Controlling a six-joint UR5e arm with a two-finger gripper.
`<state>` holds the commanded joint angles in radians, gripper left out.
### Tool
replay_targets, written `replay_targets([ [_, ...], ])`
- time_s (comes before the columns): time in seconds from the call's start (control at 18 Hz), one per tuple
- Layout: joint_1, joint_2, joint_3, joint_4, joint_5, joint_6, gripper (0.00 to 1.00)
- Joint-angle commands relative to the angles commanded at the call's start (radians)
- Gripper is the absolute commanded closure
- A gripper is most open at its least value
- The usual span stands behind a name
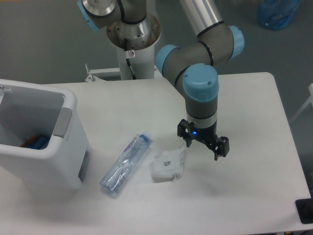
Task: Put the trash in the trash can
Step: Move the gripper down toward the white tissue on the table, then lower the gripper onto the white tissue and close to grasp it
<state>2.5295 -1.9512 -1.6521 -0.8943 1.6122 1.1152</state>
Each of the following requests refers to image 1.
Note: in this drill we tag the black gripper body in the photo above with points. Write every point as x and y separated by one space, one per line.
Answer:
206 136

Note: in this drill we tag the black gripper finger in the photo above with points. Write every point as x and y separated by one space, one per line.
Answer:
183 131
219 145

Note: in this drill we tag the white plastic wrapper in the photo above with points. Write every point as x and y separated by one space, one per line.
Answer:
167 166

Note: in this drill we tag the clear plastic water bottle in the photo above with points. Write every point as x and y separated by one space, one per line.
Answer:
115 178

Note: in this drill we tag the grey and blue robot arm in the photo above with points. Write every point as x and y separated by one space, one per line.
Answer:
191 69

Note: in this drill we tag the blue item inside trash can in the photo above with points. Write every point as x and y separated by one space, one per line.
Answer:
38 142

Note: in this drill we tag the white plastic trash can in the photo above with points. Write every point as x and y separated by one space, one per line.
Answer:
28 110

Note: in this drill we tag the black device at table edge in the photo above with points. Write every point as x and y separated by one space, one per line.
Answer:
305 210

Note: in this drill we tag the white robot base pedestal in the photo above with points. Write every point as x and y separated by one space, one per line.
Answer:
135 47

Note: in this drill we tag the white frame at right edge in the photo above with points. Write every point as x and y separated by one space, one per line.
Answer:
306 104

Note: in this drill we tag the white pedestal foot bracket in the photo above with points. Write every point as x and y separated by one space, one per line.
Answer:
111 74

